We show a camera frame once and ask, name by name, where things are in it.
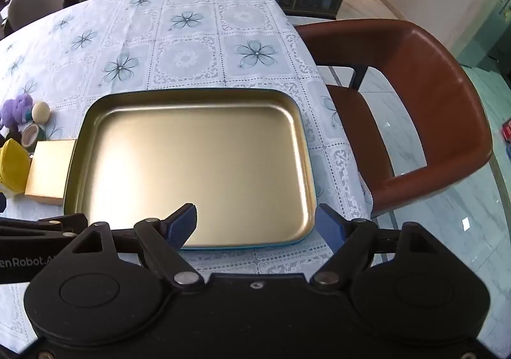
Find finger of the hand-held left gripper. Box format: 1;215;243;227
38;213;89;240

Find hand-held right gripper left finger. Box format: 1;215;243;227
60;203;205;293

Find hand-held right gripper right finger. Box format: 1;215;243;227
309;204;454;292

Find gold metal tray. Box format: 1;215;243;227
63;88;318;251

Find cream and teal toy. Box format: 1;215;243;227
25;101;51;123

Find gold flat box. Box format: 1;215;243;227
24;139;77;207

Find yellow plush toy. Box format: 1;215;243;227
0;138;32;195

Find purple plush toy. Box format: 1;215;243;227
0;95;33;130

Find brown leather armchair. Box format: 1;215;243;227
294;19;493;219

